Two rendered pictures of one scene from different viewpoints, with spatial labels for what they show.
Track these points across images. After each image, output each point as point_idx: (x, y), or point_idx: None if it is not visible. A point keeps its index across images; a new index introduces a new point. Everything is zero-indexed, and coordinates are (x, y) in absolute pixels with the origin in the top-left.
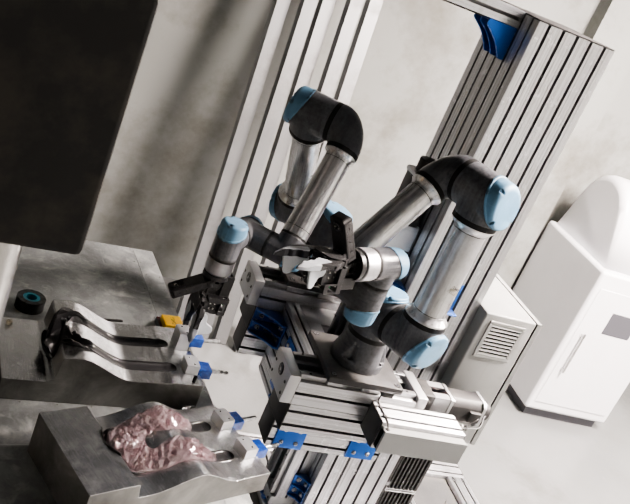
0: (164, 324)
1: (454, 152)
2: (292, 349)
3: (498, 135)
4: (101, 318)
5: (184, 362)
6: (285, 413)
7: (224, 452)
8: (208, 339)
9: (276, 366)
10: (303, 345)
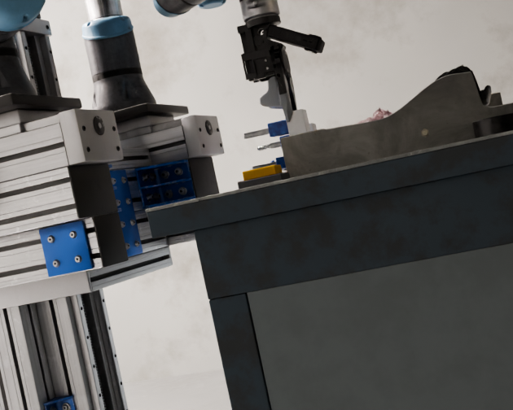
0: (280, 167)
1: None
2: (120, 174)
3: None
4: (400, 108)
5: (314, 127)
6: (214, 171)
7: None
8: (260, 129)
9: (204, 135)
10: (124, 151)
